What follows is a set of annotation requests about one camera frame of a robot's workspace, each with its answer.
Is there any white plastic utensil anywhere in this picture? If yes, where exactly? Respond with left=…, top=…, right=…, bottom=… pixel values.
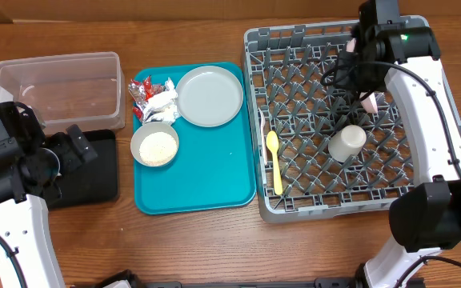
left=258, top=108, right=268, bottom=166

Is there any clear plastic bin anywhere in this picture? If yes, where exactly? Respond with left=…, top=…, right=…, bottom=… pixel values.
left=0, top=52, right=126, bottom=134

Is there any grey bowl with rice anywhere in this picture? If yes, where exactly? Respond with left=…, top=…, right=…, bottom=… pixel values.
left=130, top=122, right=179, bottom=167

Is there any yellow plastic spoon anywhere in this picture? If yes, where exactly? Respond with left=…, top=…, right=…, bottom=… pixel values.
left=266, top=130, right=283, bottom=195

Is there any black tray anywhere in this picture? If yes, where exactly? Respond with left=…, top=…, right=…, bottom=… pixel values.
left=46, top=130, right=119, bottom=210

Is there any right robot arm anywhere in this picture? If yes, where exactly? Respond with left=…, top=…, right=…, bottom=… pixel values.
left=323, top=0, right=461, bottom=287

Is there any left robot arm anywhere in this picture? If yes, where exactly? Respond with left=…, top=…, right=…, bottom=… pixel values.
left=0, top=102, right=98, bottom=287

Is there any grey dishwasher rack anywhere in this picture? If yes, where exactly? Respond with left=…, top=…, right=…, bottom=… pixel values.
left=242, top=14, right=461, bottom=224

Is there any grey plate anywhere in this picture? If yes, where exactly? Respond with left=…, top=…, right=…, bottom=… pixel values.
left=175, top=66, right=244, bottom=128

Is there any red foil wrapper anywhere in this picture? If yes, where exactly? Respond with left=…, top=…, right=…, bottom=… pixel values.
left=128, top=76, right=165, bottom=121

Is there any teal serving tray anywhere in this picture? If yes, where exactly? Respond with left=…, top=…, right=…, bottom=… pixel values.
left=134, top=62, right=258, bottom=215

